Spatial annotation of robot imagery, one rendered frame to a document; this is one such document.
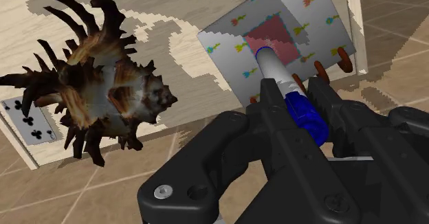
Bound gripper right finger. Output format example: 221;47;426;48
307;76;429;224

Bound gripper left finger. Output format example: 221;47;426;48
137;78;362;224

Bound white pen with blue grip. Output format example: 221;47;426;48
255;46;330;147

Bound grey patterned board orange pegs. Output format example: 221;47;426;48
197;0;357;108

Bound spiky brown seashell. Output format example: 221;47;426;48
0;0;179;168

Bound light wooden table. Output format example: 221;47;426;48
0;0;369;170

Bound grey clubs playing card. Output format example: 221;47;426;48
0;96;64;146

